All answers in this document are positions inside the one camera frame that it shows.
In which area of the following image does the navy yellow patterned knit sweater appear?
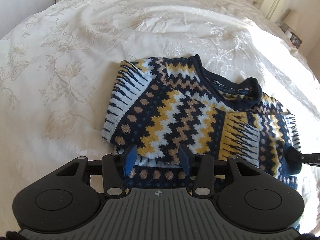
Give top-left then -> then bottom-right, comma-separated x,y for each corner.
101,54 -> 304,233

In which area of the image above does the cream floral bedspread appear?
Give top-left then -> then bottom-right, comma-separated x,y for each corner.
1,0 -> 319,233

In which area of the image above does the small framed photo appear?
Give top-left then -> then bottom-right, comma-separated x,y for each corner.
290,33 -> 302,49

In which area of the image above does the cream table lamp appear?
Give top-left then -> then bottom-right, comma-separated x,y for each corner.
283,10 -> 300,33

